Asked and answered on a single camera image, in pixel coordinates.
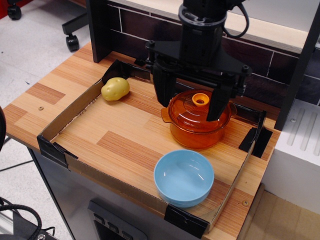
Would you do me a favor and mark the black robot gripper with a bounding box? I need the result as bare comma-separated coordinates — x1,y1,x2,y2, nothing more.
146,18,252,122

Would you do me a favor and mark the orange transparent pot lid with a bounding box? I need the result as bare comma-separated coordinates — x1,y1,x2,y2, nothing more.
167,90,236,134

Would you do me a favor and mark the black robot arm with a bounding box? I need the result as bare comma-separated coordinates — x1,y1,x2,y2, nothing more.
146,0,252,122

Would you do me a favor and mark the orange transparent pot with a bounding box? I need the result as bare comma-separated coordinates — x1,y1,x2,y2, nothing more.
161,100,237,149

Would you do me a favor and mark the yellow plastic potato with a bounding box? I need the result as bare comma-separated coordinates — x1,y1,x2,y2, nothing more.
101,77,130,101

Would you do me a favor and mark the cardboard fence with black tape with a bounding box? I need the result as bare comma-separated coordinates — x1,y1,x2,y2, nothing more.
36,58,280,240

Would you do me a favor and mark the light blue bowl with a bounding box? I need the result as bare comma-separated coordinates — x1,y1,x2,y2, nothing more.
153,149,215,208

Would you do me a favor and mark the black office chair base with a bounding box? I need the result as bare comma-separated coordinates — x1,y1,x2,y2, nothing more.
62,13,89,52

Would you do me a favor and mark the grey oven control panel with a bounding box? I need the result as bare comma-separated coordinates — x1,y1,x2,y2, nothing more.
87,200,150,240

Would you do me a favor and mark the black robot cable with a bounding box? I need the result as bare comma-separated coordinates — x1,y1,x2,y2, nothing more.
223,2,250,39

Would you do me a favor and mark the black upright post right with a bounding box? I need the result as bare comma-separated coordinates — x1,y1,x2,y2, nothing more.
274,5,320,131

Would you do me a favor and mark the black upright post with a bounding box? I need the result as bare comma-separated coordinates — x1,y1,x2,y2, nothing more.
86,0,113,63
274,5,320,131

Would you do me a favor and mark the black upright post left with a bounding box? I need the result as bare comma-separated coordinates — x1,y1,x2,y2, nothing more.
86,0,113,63

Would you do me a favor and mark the black cable on floor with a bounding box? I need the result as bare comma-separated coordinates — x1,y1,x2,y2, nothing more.
0,196,56,240

